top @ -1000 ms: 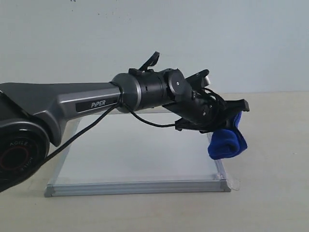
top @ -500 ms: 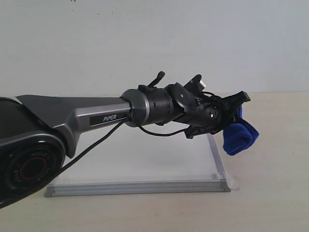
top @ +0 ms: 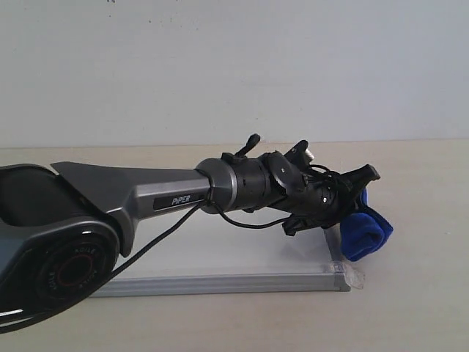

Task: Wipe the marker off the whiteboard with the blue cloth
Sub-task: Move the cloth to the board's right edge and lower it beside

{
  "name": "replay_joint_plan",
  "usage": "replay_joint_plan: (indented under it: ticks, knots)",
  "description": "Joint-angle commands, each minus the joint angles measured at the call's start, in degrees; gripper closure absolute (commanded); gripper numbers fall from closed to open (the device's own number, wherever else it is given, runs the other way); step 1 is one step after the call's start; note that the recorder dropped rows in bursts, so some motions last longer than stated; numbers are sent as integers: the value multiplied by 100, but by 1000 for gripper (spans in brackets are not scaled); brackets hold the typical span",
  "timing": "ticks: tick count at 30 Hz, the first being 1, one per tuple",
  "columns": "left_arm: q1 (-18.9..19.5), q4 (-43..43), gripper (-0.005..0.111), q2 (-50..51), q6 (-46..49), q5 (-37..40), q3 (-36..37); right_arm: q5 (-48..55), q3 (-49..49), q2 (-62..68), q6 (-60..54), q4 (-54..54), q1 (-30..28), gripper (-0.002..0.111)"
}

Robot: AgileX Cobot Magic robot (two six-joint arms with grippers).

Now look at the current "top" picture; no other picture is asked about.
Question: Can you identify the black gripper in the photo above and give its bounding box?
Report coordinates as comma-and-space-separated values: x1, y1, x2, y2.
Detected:
278, 164, 380, 236

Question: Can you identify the blue cloth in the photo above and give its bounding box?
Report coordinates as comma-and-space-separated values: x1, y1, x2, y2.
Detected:
339, 188, 394, 262

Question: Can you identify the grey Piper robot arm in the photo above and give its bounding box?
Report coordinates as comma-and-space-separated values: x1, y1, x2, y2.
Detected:
1, 150, 380, 333

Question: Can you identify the clear tape front right corner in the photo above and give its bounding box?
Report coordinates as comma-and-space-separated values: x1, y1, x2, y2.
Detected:
330, 261, 366, 292

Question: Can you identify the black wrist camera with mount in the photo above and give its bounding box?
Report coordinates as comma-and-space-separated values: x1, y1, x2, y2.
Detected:
284, 139, 314, 170

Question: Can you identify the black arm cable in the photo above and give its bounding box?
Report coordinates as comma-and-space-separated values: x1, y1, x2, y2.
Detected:
0, 133, 352, 320

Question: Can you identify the white board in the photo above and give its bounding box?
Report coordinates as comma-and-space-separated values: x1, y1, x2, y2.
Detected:
95, 211, 344, 297

